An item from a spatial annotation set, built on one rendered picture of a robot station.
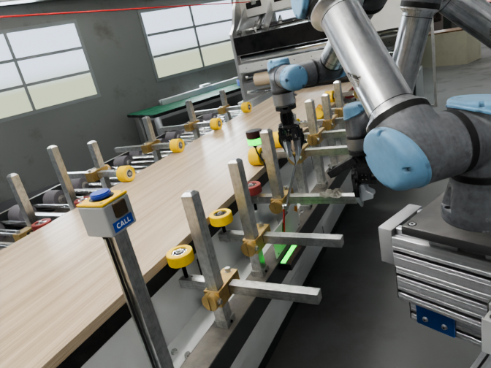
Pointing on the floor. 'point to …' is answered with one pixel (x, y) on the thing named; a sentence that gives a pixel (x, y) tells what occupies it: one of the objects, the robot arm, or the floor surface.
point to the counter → (455, 47)
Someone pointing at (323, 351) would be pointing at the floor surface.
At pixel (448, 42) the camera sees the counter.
